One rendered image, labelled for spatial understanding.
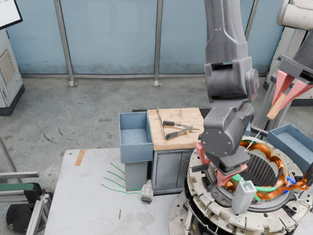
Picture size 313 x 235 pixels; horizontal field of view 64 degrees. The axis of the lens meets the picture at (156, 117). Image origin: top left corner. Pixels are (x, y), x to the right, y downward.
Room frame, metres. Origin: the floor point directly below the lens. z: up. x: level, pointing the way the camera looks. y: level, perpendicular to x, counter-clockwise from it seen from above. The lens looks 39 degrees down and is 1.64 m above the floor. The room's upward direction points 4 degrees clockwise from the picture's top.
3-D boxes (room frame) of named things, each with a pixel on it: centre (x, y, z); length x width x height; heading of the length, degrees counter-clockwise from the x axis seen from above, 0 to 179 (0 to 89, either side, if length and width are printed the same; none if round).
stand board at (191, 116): (0.68, -0.08, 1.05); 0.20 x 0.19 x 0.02; 101
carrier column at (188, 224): (0.44, -0.13, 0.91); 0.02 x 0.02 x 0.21
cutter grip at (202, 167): (0.39, -0.11, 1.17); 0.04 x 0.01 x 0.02; 107
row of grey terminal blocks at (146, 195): (0.58, 0.01, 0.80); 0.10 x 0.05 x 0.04; 172
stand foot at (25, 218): (0.91, 0.81, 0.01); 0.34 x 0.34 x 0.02
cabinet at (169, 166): (0.68, -0.08, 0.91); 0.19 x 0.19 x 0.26; 11
